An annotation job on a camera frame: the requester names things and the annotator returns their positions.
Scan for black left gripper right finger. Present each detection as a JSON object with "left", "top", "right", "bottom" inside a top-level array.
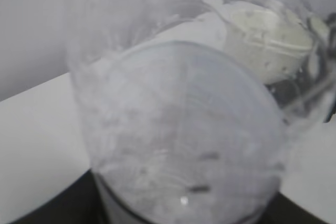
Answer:
[{"left": 258, "top": 193, "right": 335, "bottom": 224}]

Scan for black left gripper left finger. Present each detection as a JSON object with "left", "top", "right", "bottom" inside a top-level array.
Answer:
[{"left": 12, "top": 170, "right": 105, "bottom": 224}]

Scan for clear plastic water bottle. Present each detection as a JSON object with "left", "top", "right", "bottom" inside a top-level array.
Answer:
[{"left": 65, "top": 0, "right": 335, "bottom": 223}]

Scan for white paper cup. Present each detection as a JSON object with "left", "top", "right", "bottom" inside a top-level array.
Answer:
[{"left": 203, "top": 0, "right": 317, "bottom": 84}]

